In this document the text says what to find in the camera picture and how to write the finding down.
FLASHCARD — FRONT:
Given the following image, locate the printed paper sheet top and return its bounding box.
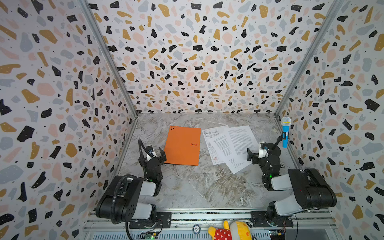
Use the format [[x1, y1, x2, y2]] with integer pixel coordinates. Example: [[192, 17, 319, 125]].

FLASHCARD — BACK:
[[226, 126, 259, 165]]

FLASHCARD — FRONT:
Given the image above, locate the orange folder black inside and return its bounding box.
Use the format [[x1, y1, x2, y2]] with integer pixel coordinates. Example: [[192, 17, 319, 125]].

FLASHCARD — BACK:
[[165, 126, 201, 166]]

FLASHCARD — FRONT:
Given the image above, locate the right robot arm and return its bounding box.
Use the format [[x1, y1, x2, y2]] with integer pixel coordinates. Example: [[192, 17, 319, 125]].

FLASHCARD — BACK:
[[247, 143, 337, 227]]

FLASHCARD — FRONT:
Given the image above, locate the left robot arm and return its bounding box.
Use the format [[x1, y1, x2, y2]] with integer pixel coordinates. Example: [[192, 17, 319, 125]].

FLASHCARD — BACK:
[[96, 149, 167, 228]]

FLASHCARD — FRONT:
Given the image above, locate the printed paper sheet bottom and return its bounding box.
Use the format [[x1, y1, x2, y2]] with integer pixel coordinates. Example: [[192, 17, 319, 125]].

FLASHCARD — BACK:
[[225, 157, 252, 174]]

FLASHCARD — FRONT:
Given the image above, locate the blue toy microphone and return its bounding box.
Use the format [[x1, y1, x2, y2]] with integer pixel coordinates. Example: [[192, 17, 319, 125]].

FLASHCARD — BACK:
[[281, 117, 292, 148]]

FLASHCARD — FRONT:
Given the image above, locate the yellow red plush toy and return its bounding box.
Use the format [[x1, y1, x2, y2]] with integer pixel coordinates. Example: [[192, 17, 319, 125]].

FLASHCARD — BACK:
[[208, 221, 252, 240]]

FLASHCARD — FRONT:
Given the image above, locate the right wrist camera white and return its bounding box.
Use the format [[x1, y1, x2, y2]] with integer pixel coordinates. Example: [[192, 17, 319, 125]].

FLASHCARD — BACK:
[[258, 142, 269, 159]]

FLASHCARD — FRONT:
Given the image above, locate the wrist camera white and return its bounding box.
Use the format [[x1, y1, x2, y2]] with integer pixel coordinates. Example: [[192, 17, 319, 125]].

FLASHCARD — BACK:
[[258, 142, 269, 159], [146, 146, 157, 160]]

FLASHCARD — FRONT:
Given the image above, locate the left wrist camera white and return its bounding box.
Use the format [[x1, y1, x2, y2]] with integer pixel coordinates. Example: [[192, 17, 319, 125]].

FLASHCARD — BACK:
[[146, 146, 157, 160]]

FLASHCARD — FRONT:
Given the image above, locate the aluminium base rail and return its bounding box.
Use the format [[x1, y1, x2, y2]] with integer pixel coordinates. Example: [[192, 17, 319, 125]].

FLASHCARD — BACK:
[[78, 208, 342, 240]]

